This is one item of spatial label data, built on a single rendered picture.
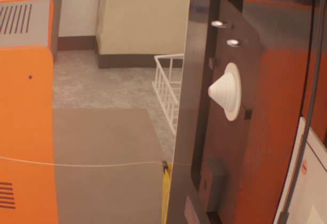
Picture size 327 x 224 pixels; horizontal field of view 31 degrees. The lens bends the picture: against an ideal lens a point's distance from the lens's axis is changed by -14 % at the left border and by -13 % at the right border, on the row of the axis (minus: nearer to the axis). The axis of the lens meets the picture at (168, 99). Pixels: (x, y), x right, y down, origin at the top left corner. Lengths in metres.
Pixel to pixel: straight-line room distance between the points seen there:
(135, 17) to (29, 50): 2.88
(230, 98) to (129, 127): 1.04
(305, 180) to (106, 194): 0.96
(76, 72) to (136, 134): 2.26
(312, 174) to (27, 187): 0.74
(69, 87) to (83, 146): 2.12
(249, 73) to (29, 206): 0.62
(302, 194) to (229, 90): 0.24
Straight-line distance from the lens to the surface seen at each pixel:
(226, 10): 0.72
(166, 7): 3.88
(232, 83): 0.68
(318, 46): 0.43
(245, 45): 0.65
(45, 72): 1.02
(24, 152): 1.09
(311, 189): 0.47
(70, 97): 3.57
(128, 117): 1.76
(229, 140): 0.71
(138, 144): 1.62
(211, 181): 0.73
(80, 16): 4.21
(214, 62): 0.75
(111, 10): 3.83
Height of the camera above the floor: 1.48
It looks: 24 degrees down
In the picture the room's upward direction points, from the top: 6 degrees clockwise
